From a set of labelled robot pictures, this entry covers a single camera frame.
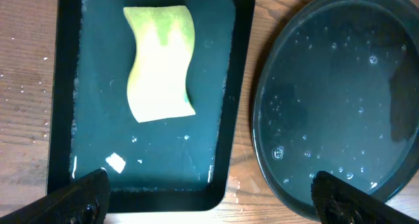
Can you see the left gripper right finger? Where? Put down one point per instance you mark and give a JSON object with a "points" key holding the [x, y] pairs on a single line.
{"points": [[336, 201]]}

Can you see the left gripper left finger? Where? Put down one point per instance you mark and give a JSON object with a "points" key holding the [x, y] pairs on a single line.
{"points": [[83, 201]]}

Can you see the round black tray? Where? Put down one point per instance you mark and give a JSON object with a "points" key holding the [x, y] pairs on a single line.
{"points": [[339, 93]]}

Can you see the dark rectangular tray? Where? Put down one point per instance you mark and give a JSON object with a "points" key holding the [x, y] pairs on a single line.
{"points": [[178, 164]]}

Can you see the green yellow sponge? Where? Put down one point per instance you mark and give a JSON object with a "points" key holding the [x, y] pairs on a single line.
{"points": [[165, 38]]}

